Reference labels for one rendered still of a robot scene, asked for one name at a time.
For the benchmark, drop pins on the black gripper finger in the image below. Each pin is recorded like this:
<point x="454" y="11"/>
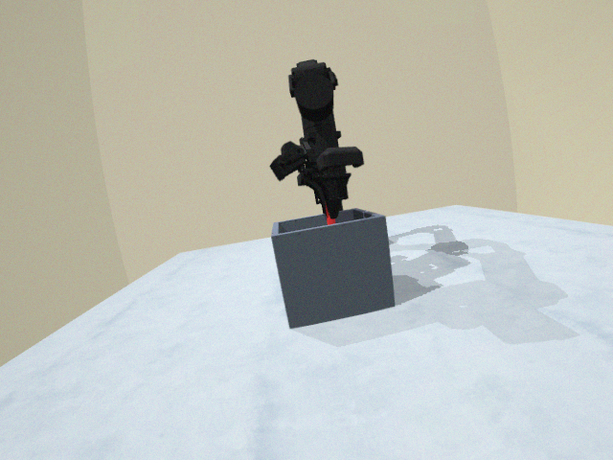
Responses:
<point x="313" y="185"/>
<point x="334" y="187"/>

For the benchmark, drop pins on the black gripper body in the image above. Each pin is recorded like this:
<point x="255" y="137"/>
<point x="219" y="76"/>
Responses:
<point x="328" y="157"/>

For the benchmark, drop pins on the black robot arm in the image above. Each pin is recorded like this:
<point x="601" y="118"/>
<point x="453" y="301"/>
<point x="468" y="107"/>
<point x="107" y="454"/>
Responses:
<point x="312" y="85"/>

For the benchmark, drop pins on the red peg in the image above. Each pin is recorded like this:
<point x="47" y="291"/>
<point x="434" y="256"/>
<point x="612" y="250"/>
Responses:
<point x="330" y="221"/>

